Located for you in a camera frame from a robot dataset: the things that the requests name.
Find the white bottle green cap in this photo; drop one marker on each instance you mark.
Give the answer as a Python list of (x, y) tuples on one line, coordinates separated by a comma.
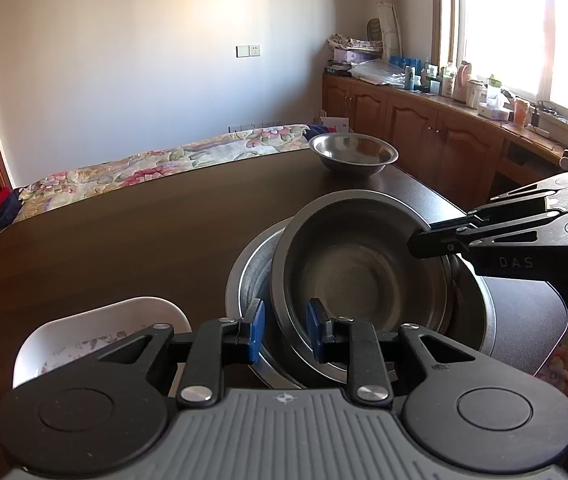
[(448, 82)]

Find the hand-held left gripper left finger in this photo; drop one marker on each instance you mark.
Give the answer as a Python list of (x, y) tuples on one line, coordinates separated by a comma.
[(256, 332)]

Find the patterned curtain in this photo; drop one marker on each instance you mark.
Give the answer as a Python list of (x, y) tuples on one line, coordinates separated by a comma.
[(386, 5)]

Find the pink white appliance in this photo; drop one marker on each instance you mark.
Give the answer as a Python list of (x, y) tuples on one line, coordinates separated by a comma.
[(463, 82)]

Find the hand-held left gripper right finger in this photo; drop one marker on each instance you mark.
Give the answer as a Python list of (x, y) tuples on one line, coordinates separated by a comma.
[(316, 330)]

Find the white power strip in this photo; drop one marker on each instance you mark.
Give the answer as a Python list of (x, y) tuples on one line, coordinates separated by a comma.
[(549, 121)]

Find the blue bottles row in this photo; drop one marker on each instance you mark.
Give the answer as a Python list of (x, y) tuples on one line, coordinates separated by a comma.
[(406, 61)]

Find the low wall socket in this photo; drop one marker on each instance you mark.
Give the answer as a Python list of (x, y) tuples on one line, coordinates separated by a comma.
[(240, 127), (272, 123)]

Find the pink box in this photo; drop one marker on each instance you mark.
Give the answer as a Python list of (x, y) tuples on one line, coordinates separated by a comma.
[(354, 56)]

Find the orange jar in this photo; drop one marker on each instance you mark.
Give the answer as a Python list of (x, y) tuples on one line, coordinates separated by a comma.
[(522, 111)]

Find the small steel bowl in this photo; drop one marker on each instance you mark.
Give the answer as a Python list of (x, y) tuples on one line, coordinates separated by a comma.
[(354, 152)]

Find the large steel bowl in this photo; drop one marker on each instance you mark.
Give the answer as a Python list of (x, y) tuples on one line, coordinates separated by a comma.
[(251, 280)]

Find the medium steel bowl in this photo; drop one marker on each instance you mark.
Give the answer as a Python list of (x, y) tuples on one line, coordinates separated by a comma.
[(364, 280)]

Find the green lid bottle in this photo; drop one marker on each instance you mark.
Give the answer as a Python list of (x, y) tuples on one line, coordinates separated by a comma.
[(494, 89)]

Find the white floral square plate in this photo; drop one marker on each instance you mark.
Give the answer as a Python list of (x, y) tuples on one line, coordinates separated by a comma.
[(113, 317)]

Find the stack of newspapers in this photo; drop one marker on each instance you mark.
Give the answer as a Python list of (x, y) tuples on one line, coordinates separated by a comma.
[(356, 41)]

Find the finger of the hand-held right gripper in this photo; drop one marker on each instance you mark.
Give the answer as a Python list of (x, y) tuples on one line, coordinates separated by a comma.
[(444, 246), (524, 192)]

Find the clear plastic bag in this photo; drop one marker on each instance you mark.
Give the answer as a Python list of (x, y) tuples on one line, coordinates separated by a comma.
[(376, 71)]

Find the white cup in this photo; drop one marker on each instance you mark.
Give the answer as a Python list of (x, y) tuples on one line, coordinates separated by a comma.
[(475, 94)]

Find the wooden base cabinet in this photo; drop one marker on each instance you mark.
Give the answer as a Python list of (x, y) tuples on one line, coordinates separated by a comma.
[(414, 120)]

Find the white cardboard box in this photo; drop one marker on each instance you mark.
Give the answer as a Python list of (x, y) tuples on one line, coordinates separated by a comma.
[(336, 123)]

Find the window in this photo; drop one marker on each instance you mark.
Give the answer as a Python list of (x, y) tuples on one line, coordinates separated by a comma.
[(509, 20)]

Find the white wall switch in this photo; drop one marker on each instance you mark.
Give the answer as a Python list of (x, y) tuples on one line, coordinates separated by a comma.
[(248, 50)]

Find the tissue box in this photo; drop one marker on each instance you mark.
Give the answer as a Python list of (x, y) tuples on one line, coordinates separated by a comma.
[(494, 111)]

